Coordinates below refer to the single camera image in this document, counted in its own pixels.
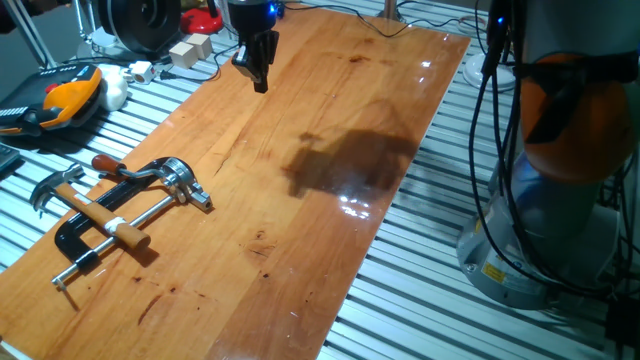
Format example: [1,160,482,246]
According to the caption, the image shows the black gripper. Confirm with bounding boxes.
[227,0,280,94]

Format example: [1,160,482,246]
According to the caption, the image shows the pale wooden cube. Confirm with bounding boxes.
[185,32,214,61]
[168,41,199,70]

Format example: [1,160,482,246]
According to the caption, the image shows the red round object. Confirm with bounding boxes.
[179,5,225,35]

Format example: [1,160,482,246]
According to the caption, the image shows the white plug adapter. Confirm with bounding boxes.
[122,60,157,85]

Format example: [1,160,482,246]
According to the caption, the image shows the black filament spool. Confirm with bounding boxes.
[97,0,182,56]

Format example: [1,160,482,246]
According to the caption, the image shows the white rounded lump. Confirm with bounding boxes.
[97,63,130,112]

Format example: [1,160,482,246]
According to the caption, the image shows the orange and black teach pendant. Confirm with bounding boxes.
[0,62,104,139]

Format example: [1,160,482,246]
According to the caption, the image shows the glossy brown wooden board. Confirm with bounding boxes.
[0,7,471,360]

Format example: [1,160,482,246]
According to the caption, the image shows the white round stand base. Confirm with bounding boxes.
[462,52,517,94]

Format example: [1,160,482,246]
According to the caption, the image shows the grey tripod pole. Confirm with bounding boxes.
[4,0,59,70]

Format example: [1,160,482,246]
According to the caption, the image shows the black C-clamp with screw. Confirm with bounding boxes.
[51,156,214,292]

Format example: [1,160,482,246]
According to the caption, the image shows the thin black cable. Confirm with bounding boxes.
[284,2,494,39]

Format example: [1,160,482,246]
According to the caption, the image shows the metal stand post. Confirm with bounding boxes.
[377,0,405,24]

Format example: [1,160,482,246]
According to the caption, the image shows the wooden handled claw hammer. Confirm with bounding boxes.
[28,162,152,251]

